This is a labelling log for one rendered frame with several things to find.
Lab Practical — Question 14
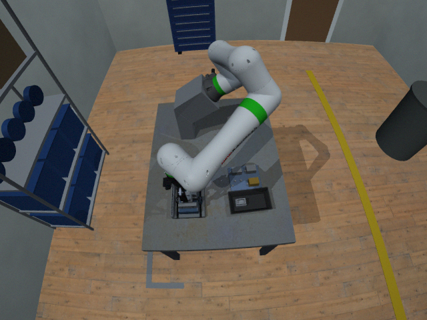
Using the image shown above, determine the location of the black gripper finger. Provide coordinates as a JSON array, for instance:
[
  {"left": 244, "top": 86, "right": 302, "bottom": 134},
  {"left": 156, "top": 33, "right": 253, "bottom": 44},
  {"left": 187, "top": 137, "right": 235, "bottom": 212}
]
[{"left": 177, "top": 188, "right": 188, "bottom": 203}]

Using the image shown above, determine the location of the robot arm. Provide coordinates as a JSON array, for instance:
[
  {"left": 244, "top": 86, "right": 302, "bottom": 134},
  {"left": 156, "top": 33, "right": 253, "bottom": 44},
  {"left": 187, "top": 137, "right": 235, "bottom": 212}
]
[{"left": 157, "top": 40, "right": 282, "bottom": 193}]

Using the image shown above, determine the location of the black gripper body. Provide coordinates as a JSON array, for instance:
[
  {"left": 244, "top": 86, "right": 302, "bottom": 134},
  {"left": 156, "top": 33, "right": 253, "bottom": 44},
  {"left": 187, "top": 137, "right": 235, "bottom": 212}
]
[{"left": 173, "top": 183, "right": 183, "bottom": 190}]

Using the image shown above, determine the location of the yellow block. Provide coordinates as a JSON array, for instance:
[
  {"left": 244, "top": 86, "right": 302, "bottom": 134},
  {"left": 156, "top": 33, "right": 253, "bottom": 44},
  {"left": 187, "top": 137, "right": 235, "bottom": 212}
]
[{"left": 248, "top": 177, "right": 260, "bottom": 187}]

